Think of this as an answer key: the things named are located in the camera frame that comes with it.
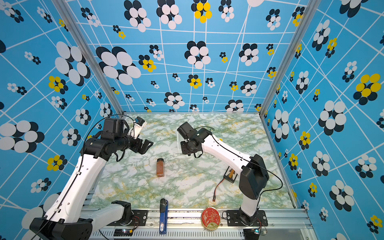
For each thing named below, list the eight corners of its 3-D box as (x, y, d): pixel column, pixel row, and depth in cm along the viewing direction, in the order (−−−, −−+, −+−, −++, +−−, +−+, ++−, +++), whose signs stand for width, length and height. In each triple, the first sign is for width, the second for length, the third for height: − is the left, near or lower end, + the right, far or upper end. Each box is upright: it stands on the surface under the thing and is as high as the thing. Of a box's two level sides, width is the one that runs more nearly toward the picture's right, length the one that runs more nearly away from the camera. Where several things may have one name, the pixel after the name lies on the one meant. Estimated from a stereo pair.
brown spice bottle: (157, 177, 89) (155, 175, 86) (157, 161, 96) (156, 158, 93) (164, 176, 89) (163, 174, 86) (164, 160, 96) (163, 157, 93)
